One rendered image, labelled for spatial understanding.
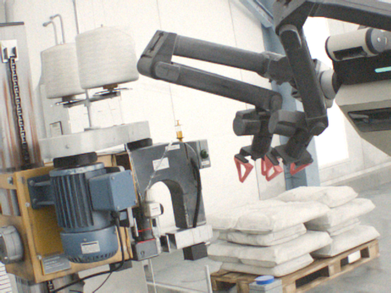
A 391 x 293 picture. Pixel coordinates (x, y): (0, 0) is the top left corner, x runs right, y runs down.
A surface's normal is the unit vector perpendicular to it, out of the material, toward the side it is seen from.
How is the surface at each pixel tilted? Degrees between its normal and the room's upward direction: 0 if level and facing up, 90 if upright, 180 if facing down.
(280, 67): 105
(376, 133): 130
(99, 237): 91
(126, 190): 90
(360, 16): 140
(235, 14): 90
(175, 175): 90
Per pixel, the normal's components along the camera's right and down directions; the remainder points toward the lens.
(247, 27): 0.60, -0.05
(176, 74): 0.50, 0.23
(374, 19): 0.01, 0.81
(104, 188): -0.47, 0.12
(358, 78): -0.51, 0.75
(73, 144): 0.22, 0.04
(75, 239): -0.25, 0.13
